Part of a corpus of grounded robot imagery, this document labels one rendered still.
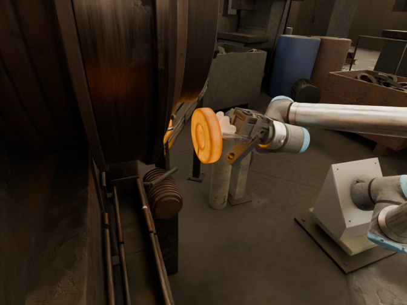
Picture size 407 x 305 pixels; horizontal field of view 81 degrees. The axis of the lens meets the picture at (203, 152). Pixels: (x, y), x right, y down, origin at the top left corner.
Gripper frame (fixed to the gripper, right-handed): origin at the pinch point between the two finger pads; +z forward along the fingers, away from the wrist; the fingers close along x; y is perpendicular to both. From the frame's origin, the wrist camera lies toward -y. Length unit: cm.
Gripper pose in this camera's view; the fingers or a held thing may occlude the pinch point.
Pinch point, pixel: (206, 129)
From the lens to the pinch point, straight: 65.6
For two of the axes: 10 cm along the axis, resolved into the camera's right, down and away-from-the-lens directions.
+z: -8.8, -1.1, -4.7
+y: 3.2, -8.7, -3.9
